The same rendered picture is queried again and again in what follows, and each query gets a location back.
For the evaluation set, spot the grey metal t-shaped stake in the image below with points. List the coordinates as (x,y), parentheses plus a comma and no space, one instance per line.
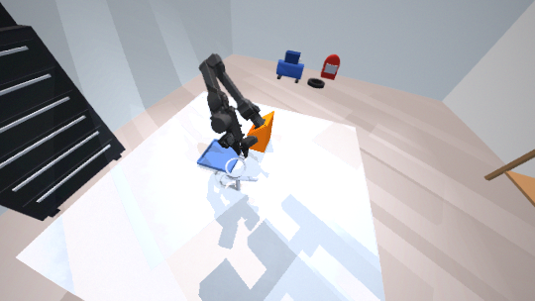
(242,178)

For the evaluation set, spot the grey metal ring with small tab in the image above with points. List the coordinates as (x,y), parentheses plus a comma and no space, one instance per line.
(241,158)

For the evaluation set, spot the blue tray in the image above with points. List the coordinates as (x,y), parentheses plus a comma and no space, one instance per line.
(216,157)

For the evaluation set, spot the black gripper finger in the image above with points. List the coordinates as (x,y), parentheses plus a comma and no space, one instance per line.
(234,146)
(244,151)

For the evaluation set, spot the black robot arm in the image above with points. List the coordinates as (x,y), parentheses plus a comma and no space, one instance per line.
(223,115)

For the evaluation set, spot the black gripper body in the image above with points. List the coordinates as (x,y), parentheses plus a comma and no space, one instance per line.
(246,142)

